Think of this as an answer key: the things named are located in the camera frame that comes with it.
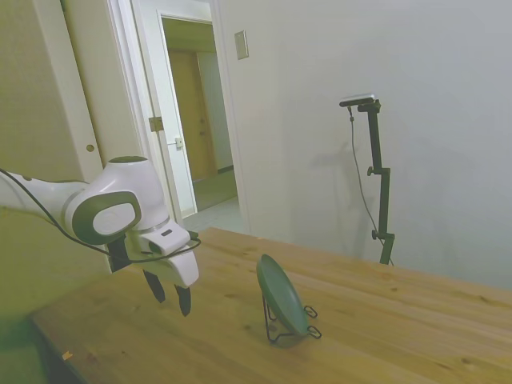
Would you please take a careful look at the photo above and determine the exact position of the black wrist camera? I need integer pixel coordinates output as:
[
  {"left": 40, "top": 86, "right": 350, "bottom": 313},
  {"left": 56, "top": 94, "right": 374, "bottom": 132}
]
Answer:
[{"left": 106, "top": 237, "right": 130, "bottom": 275}]

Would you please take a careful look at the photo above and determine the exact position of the black wire plate stand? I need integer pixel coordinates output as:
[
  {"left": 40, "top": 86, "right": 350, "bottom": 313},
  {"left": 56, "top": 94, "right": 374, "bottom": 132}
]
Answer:
[{"left": 262, "top": 294, "right": 323, "bottom": 346}]

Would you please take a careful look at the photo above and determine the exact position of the dark green plate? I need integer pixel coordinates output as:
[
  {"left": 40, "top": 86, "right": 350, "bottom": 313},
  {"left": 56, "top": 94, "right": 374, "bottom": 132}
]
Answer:
[{"left": 256, "top": 254, "right": 310, "bottom": 336}]

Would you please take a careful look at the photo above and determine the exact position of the beige panel door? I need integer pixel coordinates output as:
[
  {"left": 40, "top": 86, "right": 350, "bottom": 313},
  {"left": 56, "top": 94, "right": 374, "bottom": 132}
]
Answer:
[{"left": 0, "top": 0, "right": 121, "bottom": 225}]

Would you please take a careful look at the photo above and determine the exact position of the camera on black pole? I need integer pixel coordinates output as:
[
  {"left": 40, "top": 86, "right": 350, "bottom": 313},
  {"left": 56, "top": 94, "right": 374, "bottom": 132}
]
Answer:
[{"left": 347, "top": 106, "right": 395, "bottom": 267}]

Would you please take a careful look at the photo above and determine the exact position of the white door frame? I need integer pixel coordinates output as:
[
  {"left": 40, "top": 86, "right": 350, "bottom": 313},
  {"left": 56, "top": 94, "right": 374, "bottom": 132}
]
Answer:
[{"left": 106, "top": 0, "right": 251, "bottom": 235}]

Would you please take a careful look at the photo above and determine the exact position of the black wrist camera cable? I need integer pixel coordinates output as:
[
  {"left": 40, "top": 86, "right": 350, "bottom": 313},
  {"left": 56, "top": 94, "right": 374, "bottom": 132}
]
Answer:
[{"left": 0, "top": 167, "right": 201, "bottom": 265}]

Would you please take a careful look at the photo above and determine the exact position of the grey exterior camera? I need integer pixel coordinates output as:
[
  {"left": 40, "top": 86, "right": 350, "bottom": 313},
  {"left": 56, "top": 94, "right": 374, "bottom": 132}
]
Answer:
[{"left": 338, "top": 92, "right": 379, "bottom": 108}]

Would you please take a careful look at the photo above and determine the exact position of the black jointed camera stand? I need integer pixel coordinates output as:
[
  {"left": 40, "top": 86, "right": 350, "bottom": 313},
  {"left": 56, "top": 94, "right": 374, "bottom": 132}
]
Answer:
[{"left": 357, "top": 100, "right": 396, "bottom": 266}]

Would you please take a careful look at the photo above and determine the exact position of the beige wall switch plate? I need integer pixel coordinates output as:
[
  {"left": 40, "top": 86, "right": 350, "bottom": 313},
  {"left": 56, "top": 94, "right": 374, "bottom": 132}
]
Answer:
[{"left": 234, "top": 30, "right": 249, "bottom": 61}]

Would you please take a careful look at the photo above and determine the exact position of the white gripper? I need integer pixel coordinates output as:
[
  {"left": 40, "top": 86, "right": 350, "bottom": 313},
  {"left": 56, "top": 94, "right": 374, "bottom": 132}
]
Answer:
[{"left": 142, "top": 248, "right": 200, "bottom": 318}]

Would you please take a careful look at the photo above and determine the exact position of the brown wooden door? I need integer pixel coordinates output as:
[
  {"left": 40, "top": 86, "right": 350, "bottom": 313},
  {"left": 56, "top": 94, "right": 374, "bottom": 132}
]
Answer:
[{"left": 167, "top": 48, "right": 219, "bottom": 183}]

